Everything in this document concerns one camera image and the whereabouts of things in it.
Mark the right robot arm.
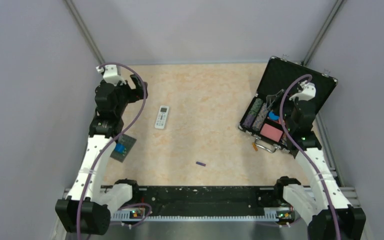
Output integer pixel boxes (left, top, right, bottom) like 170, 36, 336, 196
273, 96, 367, 240

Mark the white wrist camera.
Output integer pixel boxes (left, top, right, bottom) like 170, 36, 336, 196
289, 80, 317, 101
96, 64, 127, 86

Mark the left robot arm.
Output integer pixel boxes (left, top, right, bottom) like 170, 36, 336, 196
55, 74, 148, 240

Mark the orange battery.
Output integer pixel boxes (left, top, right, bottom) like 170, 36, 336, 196
252, 142, 258, 152

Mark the white remote control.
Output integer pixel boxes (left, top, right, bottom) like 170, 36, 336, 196
154, 105, 170, 130

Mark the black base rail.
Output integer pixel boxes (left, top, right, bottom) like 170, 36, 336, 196
111, 186, 298, 224

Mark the purple battery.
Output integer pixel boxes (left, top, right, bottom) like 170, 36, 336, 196
196, 161, 206, 167

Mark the blue round chip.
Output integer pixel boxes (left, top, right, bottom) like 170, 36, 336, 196
268, 111, 280, 121

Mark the black aluminium case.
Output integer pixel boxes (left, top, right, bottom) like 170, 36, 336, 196
238, 56, 338, 155

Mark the pink card box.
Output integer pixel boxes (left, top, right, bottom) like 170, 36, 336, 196
260, 123, 284, 142

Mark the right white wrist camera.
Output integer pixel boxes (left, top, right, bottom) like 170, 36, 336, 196
289, 80, 317, 101

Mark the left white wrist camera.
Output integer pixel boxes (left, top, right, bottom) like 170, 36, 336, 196
96, 64, 127, 86

